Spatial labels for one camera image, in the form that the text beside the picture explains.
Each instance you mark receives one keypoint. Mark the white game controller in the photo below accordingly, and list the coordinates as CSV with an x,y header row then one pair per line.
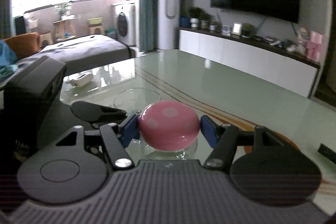
x,y
81,80

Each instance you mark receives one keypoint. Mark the pink jar lid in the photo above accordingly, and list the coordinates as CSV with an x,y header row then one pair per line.
x,y
169,125

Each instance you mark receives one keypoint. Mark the white standing air conditioner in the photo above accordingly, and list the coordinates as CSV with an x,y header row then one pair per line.
x,y
169,1

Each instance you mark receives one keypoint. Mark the grey sofa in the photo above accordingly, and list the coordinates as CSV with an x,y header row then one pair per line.
x,y
69,57

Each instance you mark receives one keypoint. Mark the black remote control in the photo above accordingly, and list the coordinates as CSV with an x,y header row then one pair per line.
x,y
327,153

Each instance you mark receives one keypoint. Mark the white photo frame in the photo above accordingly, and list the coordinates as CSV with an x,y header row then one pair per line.
x,y
237,29

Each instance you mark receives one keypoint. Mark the green curtain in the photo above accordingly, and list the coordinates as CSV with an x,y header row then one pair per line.
x,y
148,20

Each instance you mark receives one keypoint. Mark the clear drinking glass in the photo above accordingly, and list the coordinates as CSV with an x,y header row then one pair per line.
x,y
134,100

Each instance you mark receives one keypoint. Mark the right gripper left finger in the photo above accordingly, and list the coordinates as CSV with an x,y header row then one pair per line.
x,y
115,139

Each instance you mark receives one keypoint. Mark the pink gift box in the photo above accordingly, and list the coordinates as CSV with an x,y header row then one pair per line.
x,y
314,46

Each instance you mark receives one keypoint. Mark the white washing machine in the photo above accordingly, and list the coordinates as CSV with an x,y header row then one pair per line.
x,y
124,23

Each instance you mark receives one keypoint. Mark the potted plant white pot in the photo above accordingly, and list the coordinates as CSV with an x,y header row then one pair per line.
x,y
194,14

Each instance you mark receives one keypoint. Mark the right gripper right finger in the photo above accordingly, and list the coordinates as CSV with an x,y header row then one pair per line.
x,y
222,139

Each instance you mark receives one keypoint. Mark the white tv cabinet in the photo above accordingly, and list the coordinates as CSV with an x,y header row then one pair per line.
x,y
286,72

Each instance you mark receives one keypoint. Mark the clear glass jar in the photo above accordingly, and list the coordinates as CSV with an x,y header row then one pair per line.
x,y
148,152

